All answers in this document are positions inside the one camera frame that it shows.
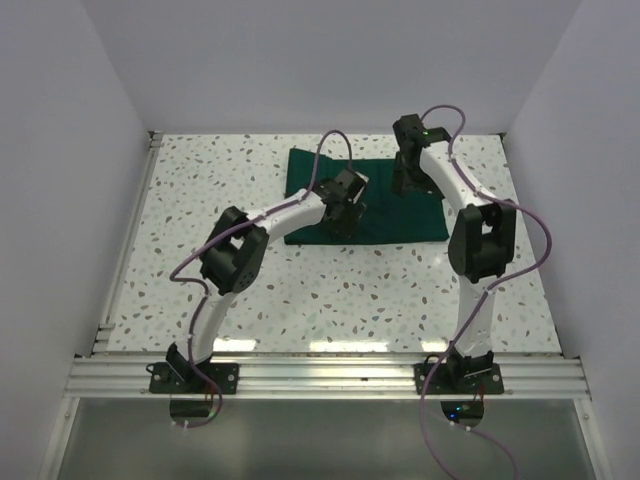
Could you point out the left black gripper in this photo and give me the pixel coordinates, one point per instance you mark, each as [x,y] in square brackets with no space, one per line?
[345,226]

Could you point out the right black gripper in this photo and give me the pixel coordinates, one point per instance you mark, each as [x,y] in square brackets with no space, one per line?
[402,180]

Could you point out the dark green surgical cloth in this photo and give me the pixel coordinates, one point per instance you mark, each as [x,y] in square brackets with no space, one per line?
[387,219]

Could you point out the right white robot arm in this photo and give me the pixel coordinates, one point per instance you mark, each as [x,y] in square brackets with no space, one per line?
[481,246]

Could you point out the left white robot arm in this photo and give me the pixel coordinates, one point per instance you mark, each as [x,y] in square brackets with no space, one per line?
[230,261]

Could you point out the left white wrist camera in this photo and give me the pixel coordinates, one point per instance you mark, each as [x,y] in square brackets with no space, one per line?
[360,183]

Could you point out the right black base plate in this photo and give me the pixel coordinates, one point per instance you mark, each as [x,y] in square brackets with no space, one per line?
[468,375]

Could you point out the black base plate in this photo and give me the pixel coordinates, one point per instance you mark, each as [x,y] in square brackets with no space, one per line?
[468,375]
[165,381]

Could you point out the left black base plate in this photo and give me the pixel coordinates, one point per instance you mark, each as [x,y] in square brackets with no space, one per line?
[165,381]

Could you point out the aluminium left side rail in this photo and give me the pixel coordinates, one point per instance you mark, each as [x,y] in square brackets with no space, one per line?
[107,323]

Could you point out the aluminium rail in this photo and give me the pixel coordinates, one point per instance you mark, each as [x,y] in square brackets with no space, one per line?
[107,323]
[324,376]

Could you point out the aluminium front rail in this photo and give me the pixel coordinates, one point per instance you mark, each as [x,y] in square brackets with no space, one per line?
[324,376]

